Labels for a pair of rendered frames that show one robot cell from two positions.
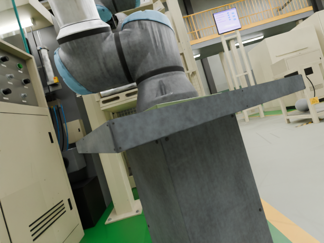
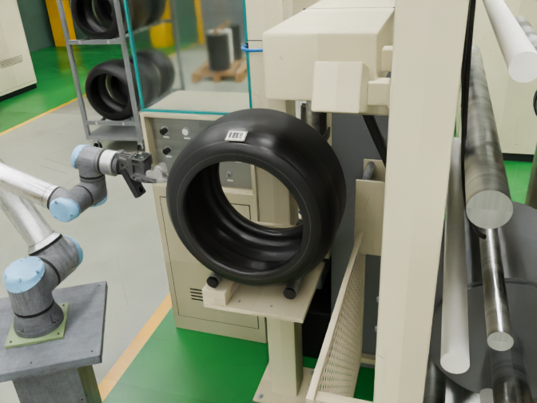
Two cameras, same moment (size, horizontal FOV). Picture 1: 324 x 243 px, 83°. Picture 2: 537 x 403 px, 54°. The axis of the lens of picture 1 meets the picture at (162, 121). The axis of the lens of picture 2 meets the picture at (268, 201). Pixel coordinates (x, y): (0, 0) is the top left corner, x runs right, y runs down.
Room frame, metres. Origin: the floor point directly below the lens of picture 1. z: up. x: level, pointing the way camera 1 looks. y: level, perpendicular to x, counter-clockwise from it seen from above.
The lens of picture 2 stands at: (2.01, -1.33, 1.97)
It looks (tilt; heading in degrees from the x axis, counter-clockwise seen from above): 27 degrees down; 109
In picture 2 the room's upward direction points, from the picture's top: 3 degrees counter-clockwise
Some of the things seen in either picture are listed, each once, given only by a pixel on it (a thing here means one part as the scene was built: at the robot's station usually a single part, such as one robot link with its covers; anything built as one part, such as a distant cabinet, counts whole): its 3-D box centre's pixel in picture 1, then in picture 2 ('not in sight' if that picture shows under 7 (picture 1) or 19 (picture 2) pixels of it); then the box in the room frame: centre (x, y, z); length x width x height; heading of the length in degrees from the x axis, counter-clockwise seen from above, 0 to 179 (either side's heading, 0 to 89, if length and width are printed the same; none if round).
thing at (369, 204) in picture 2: not in sight; (379, 207); (1.84, 0.43, 1.05); 0.20 x 0.15 x 0.30; 90
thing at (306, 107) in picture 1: (302, 94); not in sight; (2.71, -2.12, 0.40); 0.60 x 0.35 x 0.80; 0
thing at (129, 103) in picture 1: (129, 104); (267, 282); (1.46, 0.21, 0.80); 0.37 x 0.36 x 0.02; 0
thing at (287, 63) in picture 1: (301, 80); not in sight; (4.60, -3.65, 0.62); 0.90 x 0.56 x 1.25; 90
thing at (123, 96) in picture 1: (125, 97); (232, 269); (1.32, 0.21, 0.83); 0.36 x 0.09 x 0.06; 90
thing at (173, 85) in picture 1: (164, 92); (36, 312); (0.55, -0.03, 0.67); 0.19 x 0.19 x 0.10
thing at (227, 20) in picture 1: (226, 20); not in sight; (4.62, -2.30, 2.60); 0.60 x 0.05 x 0.55; 90
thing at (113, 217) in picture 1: (126, 209); (287, 384); (1.44, 0.46, 0.01); 0.27 x 0.27 x 0.02; 0
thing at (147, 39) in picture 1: (149, 49); (29, 284); (0.55, -0.03, 0.80); 0.17 x 0.15 x 0.18; 89
